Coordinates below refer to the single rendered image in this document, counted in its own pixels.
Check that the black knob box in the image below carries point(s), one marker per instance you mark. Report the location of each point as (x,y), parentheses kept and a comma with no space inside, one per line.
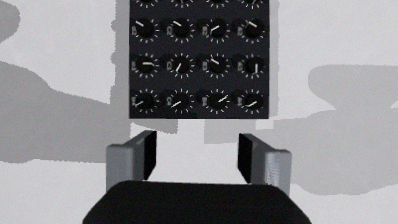
(199,86)

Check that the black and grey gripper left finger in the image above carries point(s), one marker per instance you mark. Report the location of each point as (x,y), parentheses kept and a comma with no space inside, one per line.
(132,161)

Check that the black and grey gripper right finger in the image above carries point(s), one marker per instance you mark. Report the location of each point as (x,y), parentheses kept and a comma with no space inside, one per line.
(259,163)

